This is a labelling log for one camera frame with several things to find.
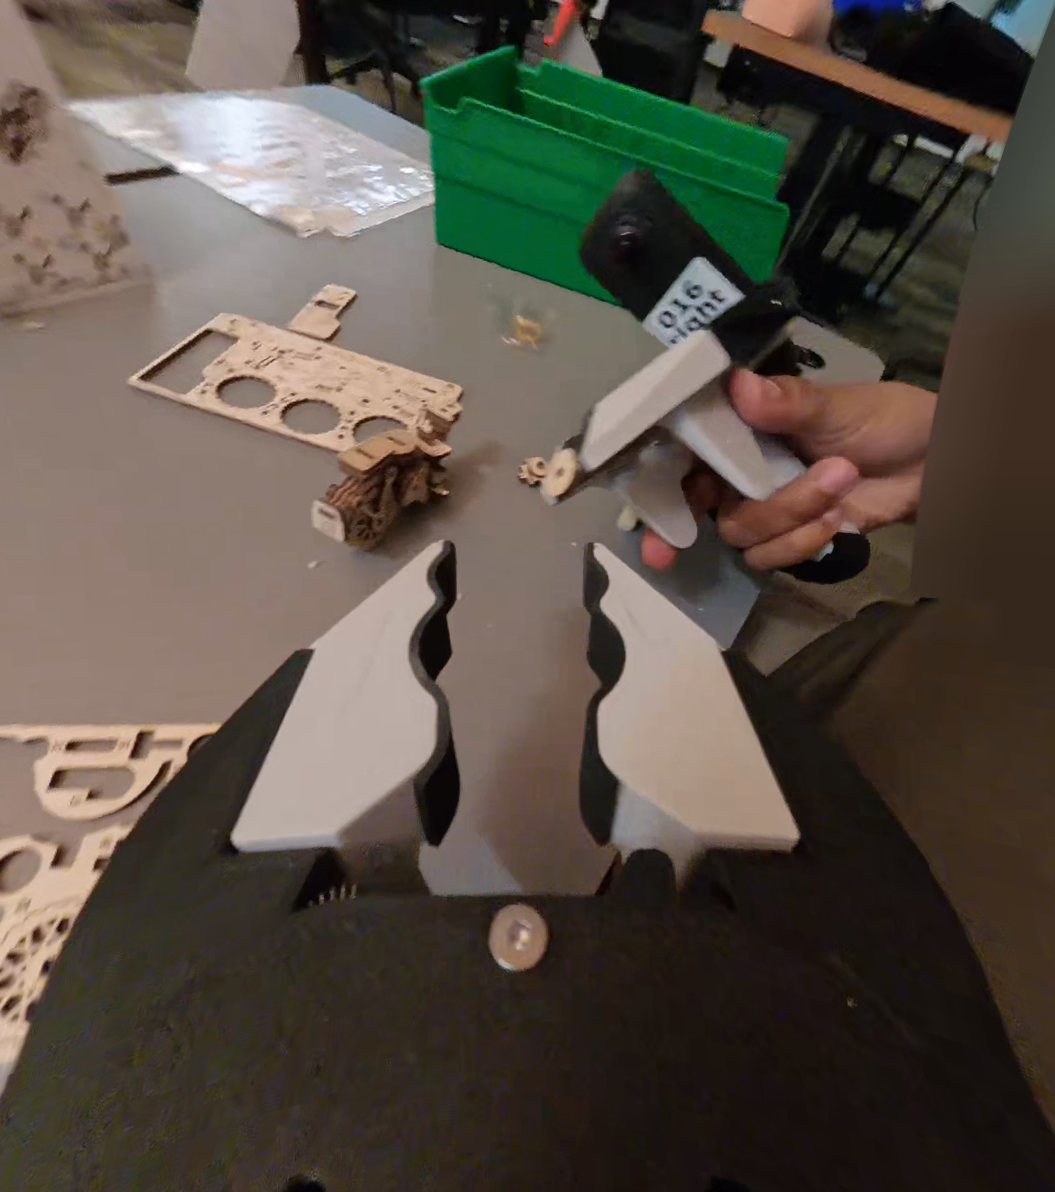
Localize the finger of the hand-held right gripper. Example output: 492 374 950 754
586 431 680 496
575 332 736 473

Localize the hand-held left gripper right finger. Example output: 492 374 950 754
579 543 803 856

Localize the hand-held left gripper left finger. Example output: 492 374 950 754
230 541 463 853

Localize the round wooden disc part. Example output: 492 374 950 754
538 445 587 507

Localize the wooden puzzle sheet with gears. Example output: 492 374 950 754
0 721 218 1075

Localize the person's right forearm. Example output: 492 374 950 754
863 385 940 528

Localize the grey desk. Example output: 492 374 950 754
0 85 890 1134

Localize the person's right hand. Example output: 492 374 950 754
642 369 872 574

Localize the clear bag with rubber bands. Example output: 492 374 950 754
489 290 559 354

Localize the green plastic bin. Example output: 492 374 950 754
421 46 792 304

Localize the wooden model motorcycle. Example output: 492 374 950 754
311 431 454 552

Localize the wooden edged background table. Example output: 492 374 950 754
702 10 1018 319

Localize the wooden sheet with round holes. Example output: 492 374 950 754
128 312 466 455

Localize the small wooden sheet offcut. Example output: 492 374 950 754
288 284 359 341

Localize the clear plastic sleeve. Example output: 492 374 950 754
66 89 436 239

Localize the pale speckled panel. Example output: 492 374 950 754
0 0 154 323

